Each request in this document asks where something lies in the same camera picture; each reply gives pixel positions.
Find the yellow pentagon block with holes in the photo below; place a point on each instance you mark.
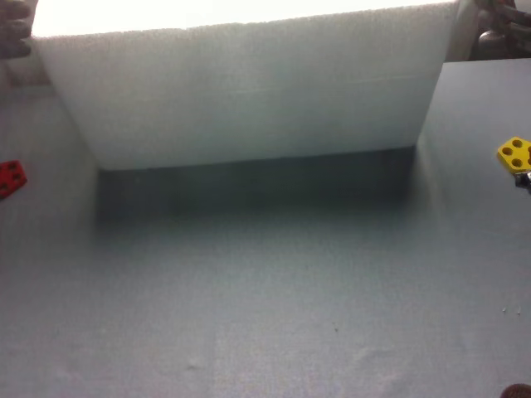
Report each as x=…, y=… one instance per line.
x=514, y=154

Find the dark brown round disc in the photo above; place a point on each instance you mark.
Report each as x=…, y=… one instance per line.
x=520, y=391

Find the white styrofoam box base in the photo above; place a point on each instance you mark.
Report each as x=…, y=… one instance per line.
x=249, y=128

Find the grey table cloth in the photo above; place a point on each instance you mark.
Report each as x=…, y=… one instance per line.
x=249, y=290

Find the white styrofoam lid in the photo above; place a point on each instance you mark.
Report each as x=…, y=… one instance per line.
x=232, y=58

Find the red pentagon block with holes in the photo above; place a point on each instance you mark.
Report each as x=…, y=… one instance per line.
x=11, y=179

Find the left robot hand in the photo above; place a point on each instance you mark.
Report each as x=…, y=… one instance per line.
x=14, y=29

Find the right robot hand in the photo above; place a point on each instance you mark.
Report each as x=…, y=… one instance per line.
x=495, y=25

